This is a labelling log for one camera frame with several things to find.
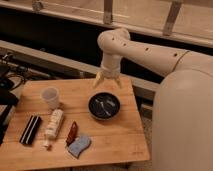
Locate black ceramic bowl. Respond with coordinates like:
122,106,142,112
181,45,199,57
88,92,120,120

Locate metal window frame rail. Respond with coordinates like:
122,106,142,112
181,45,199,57
0,0,213,48

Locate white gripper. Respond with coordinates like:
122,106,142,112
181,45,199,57
93,65,122,88

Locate dark red pepper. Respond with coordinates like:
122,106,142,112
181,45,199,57
66,122,78,145

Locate translucent plastic cup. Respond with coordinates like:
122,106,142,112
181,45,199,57
41,87,59,110

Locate black equipment with cables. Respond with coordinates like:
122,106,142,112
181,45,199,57
0,62,25,145

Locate black white striped block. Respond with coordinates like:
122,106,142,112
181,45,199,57
19,115,42,145

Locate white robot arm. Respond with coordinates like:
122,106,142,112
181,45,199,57
94,28,213,171

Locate blue sponge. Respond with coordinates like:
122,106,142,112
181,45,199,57
68,135,91,158

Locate white plastic bottle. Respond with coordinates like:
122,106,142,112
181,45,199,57
43,109,64,149

